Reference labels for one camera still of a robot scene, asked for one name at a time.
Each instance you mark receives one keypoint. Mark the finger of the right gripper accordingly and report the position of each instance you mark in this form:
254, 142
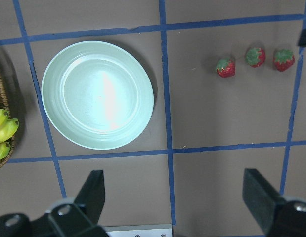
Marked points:
302, 39

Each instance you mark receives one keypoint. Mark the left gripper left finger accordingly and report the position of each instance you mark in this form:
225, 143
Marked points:
69, 219

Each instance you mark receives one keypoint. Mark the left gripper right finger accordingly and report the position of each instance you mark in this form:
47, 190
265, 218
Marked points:
276, 215

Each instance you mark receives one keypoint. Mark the red strawberry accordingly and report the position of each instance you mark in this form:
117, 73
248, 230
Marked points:
255, 57
226, 68
283, 59

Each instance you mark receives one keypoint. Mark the light green plate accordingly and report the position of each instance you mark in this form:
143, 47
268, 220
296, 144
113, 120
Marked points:
97, 95

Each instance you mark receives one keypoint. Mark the yellow banana bunch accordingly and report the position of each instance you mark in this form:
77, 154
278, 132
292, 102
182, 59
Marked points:
8, 127

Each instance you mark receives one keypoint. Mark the wicker basket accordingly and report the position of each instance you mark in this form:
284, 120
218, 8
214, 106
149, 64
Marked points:
4, 104

